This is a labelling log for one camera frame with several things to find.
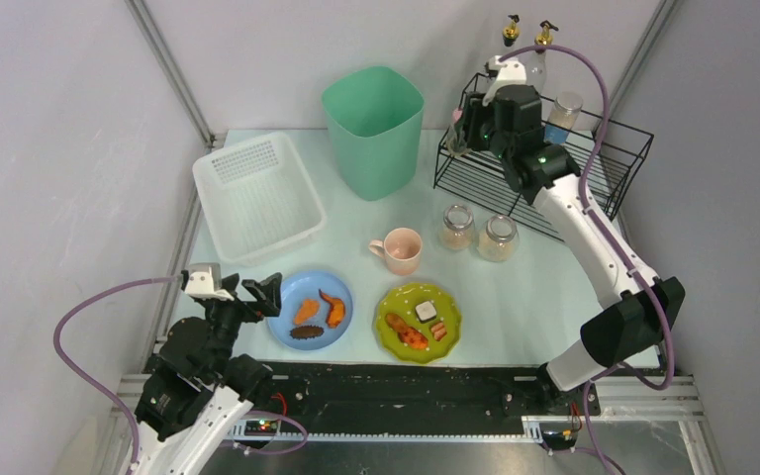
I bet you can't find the pink-lid spice shaker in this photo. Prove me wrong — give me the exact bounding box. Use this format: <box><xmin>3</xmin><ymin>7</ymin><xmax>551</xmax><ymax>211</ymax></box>
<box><xmin>445</xmin><ymin>108</ymin><xmax>466</xmax><ymax>156</ymax></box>

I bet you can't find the green plastic waste bin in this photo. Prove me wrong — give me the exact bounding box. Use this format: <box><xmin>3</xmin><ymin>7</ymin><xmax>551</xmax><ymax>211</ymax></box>
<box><xmin>322</xmin><ymin>66</ymin><xmax>425</xmax><ymax>201</ymax></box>

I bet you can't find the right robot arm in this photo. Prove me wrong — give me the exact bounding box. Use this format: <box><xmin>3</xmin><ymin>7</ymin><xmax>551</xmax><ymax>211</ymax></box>
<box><xmin>453</xmin><ymin>85</ymin><xmax>685</xmax><ymax>392</ymax></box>

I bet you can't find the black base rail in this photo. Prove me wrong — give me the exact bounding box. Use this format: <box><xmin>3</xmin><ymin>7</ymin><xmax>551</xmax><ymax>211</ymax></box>
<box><xmin>258</xmin><ymin>361</ymin><xmax>601</xmax><ymax>438</ymax></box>

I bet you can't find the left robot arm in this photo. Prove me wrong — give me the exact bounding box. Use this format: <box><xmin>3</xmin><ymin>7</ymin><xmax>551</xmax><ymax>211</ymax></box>
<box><xmin>127</xmin><ymin>264</ymin><xmax>283</xmax><ymax>474</ymax></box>

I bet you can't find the black white sushi cube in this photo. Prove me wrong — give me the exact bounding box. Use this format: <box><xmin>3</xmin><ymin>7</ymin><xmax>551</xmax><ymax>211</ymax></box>
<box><xmin>415</xmin><ymin>301</ymin><xmax>439</xmax><ymax>325</ymax></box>

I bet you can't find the pink bacon strips toy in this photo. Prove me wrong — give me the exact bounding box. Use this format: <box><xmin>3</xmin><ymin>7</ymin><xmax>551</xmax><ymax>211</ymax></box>
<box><xmin>429</xmin><ymin>322</ymin><xmax>448</xmax><ymax>341</ymax></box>

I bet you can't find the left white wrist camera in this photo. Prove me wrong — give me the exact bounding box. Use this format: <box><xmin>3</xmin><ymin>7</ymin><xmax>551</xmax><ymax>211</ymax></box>
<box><xmin>181</xmin><ymin>262</ymin><xmax>227</xmax><ymax>300</ymax></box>

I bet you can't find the aluminium frame post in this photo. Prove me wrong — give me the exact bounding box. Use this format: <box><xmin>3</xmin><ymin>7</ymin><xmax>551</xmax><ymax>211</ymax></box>
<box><xmin>125</xmin><ymin>0</ymin><xmax>216</xmax><ymax>149</ymax></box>
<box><xmin>611</xmin><ymin>0</ymin><xmax>683</xmax><ymax>116</ymax></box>

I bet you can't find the blue round plate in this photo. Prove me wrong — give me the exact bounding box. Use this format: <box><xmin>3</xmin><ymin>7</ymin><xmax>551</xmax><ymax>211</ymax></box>
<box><xmin>267</xmin><ymin>270</ymin><xmax>354</xmax><ymax>351</ymax></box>

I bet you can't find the glass oil bottle gold spout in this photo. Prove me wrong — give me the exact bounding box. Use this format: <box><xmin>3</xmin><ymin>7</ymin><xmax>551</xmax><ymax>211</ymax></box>
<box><xmin>484</xmin><ymin>14</ymin><xmax>521</xmax><ymax>79</ymax></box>

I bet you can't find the clear bottle blue label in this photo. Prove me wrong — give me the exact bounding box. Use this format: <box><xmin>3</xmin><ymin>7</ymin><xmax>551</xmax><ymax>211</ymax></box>
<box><xmin>544</xmin><ymin>91</ymin><xmax>583</xmax><ymax>144</ymax></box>

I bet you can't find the orange chicken wing toy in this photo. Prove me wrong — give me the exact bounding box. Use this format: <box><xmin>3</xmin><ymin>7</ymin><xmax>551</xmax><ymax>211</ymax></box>
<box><xmin>319</xmin><ymin>290</ymin><xmax>346</xmax><ymax>330</ymax></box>

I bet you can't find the orange grilled fish toy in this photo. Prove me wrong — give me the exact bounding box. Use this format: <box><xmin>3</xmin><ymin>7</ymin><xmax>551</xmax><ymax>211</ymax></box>
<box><xmin>385</xmin><ymin>313</ymin><xmax>428</xmax><ymax>350</ymax></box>

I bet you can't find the orange fried food piece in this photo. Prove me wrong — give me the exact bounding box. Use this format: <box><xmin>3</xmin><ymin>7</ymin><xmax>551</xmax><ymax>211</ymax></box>
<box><xmin>293</xmin><ymin>298</ymin><xmax>321</xmax><ymax>327</ymax></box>

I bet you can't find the left aluminium frame post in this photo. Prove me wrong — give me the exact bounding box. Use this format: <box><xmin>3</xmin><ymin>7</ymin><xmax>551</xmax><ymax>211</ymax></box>
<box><xmin>125</xmin><ymin>0</ymin><xmax>216</xmax><ymax>149</ymax></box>

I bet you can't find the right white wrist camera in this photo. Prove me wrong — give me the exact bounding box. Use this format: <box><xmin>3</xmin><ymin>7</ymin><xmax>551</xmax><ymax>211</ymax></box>
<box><xmin>482</xmin><ymin>55</ymin><xmax>526</xmax><ymax>106</ymax></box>

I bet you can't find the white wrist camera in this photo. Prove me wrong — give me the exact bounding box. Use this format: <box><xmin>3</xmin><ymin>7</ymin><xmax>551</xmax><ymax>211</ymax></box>
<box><xmin>181</xmin><ymin>262</ymin><xmax>227</xmax><ymax>300</ymax></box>
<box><xmin>482</xmin><ymin>55</ymin><xmax>526</xmax><ymax>106</ymax></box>

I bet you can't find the dark brown sea cucumber toy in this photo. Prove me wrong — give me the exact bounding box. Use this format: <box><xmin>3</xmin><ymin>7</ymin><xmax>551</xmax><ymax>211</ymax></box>
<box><xmin>289</xmin><ymin>325</ymin><xmax>325</xmax><ymax>340</ymax></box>

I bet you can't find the pink ceramic mug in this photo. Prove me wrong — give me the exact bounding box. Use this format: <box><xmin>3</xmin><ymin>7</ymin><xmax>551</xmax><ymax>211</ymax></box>
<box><xmin>368</xmin><ymin>228</ymin><xmax>423</xmax><ymax>276</ymax></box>

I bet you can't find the right aluminium frame post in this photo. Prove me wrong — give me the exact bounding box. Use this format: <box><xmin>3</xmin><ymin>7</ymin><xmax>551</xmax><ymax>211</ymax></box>
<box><xmin>611</xmin><ymin>0</ymin><xmax>683</xmax><ymax>116</ymax></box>

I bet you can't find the white plastic perforated basket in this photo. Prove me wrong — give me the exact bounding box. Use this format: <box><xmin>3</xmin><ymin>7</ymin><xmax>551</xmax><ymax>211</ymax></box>
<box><xmin>192</xmin><ymin>132</ymin><xmax>327</xmax><ymax>266</ymax></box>

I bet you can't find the glass jar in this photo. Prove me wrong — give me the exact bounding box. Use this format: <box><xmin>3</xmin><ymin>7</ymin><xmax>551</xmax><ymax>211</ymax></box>
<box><xmin>477</xmin><ymin>215</ymin><xmax>518</xmax><ymax>262</ymax></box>
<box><xmin>439</xmin><ymin>204</ymin><xmax>475</xmax><ymax>250</ymax></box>

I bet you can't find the green scalloped plate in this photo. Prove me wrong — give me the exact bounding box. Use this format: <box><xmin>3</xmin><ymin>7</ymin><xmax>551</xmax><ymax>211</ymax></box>
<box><xmin>375</xmin><ymin>282</ymin><xmax>463</xmax><ymax>365</ymax></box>

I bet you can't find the black wire two-tier rack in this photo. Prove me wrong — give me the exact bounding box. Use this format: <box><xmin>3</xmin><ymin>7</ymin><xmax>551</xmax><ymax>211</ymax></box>
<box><xmin>432</xmin><ymin>72</ymin><xmax>655</xmax><ymax>243</ymax></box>

